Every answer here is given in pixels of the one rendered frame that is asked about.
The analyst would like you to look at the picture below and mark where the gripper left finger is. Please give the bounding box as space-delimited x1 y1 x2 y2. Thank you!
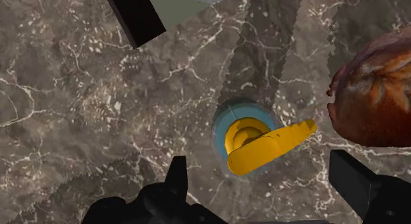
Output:
80 155 227 224

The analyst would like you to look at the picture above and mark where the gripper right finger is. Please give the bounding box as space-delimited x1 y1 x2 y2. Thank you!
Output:
328 149 411 224

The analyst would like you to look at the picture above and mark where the reddish brown bread loaf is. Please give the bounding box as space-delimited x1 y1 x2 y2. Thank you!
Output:
326 27 411 148

